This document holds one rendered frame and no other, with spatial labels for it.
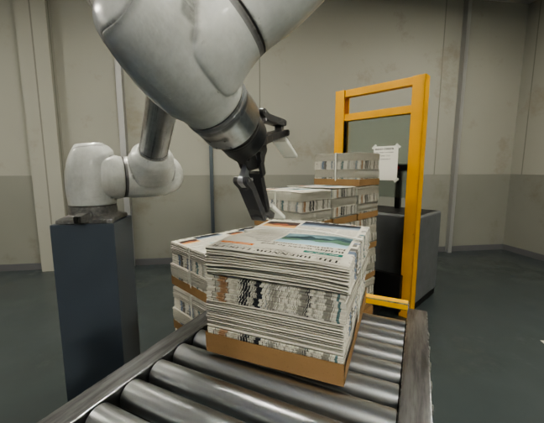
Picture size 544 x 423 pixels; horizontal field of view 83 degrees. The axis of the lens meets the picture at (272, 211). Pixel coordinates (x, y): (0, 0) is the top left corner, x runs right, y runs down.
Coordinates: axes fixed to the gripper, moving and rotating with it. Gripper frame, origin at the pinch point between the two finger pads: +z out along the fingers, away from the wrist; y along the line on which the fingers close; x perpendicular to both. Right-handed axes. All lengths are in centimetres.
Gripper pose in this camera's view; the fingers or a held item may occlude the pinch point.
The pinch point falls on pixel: (283, 183)
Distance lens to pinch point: 62.3
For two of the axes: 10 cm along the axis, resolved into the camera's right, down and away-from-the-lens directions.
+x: 9.0, 0.6, -4.3
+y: -2.0, 9.4, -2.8
